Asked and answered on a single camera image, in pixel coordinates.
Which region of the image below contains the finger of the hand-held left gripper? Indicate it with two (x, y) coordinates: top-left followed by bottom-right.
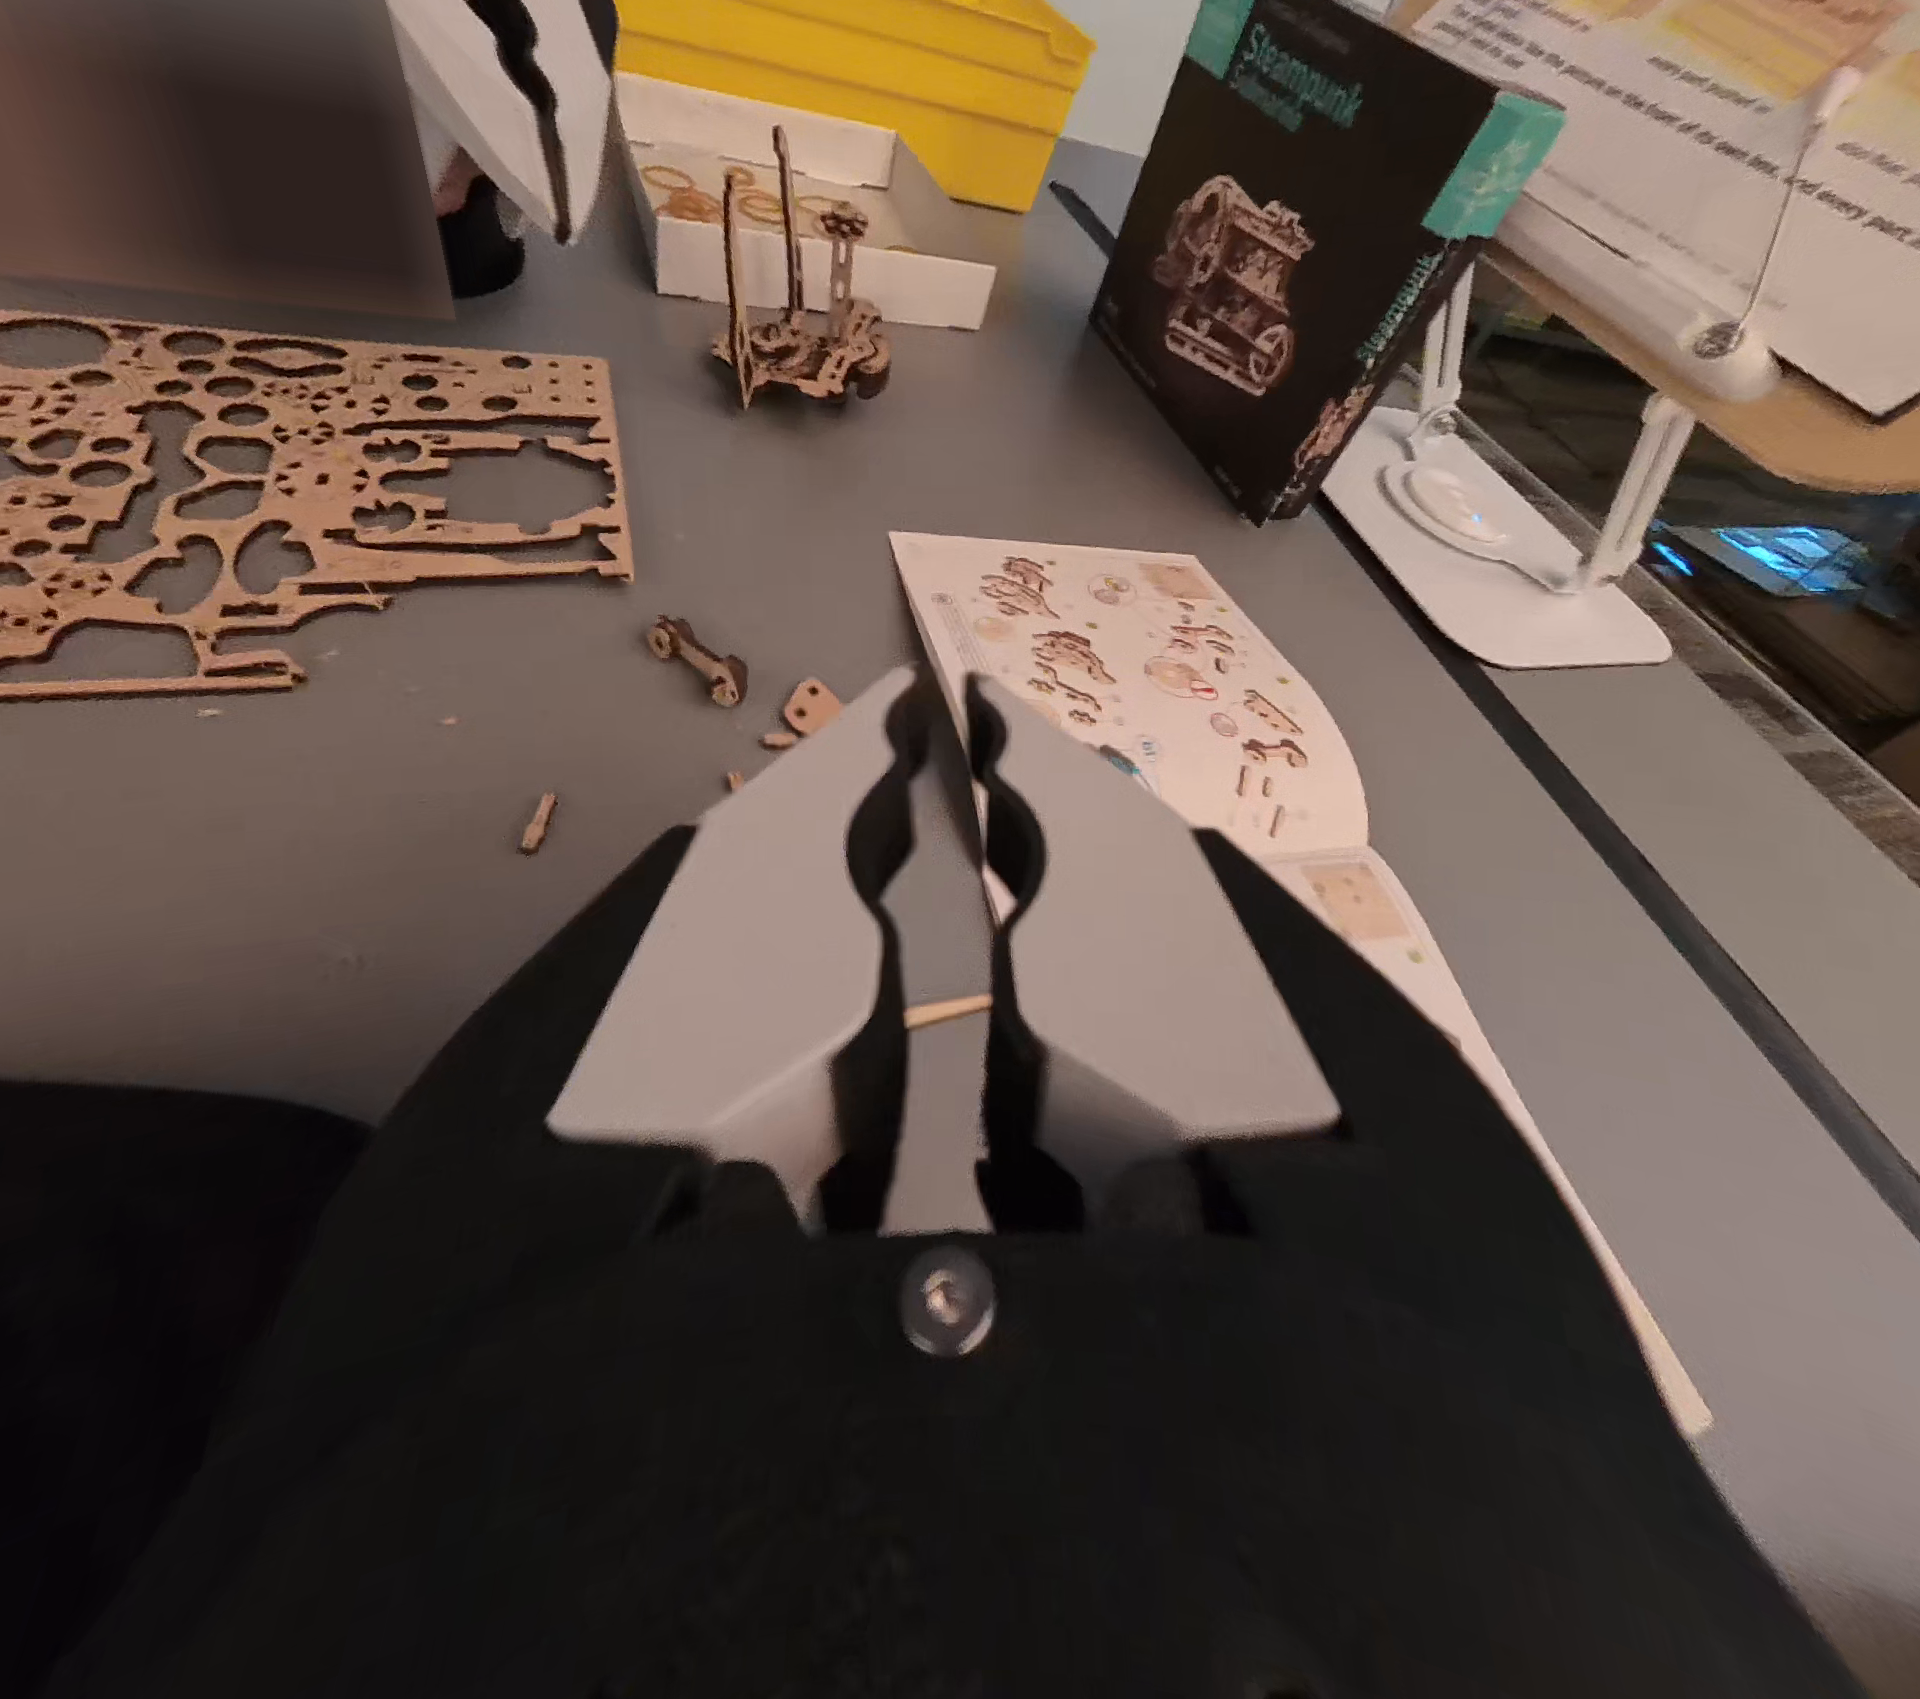
(476, 0), (623, 244)
(348, 0), (570, 234)

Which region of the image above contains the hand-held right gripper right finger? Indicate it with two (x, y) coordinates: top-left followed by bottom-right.
(960, 674), (1342, 1234)

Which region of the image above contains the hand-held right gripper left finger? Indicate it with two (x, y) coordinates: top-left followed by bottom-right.
(546, 664), (936, 1234)

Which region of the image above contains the wooden link arm piece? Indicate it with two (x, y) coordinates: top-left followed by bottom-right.
(649, 620), (750, 708)

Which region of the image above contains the partly built wooden model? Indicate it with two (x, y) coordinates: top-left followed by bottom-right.
(708, 128), (899, 412)

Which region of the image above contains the black model kit box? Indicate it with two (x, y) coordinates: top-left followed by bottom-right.
(1091, 0), (1566, 526)

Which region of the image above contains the person's left hand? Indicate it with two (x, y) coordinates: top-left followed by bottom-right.
(433, 154), (531, 300)

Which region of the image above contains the pile of loose wooden rings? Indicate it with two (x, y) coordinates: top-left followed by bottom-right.
(637, 154), (925, 258)

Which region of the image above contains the yellow plastic bin stack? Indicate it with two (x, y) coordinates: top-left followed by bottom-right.
(589, 0), (1099, 216)

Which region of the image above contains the open instruction booklet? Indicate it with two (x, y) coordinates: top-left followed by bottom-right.
(889, 530), (1712, 1438)

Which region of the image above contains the white cardboard tray box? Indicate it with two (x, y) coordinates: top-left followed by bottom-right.
(615, 73), (1000, 334)

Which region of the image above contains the white book stand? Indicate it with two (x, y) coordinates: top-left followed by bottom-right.
(1321, 65), (1863, 670)

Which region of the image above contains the punched wooden part sheet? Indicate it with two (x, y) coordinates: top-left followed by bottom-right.
(0, 312), (637, 700)

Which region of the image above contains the instruction poster board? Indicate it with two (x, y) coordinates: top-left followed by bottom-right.
(1387, 0), (1920, 498)

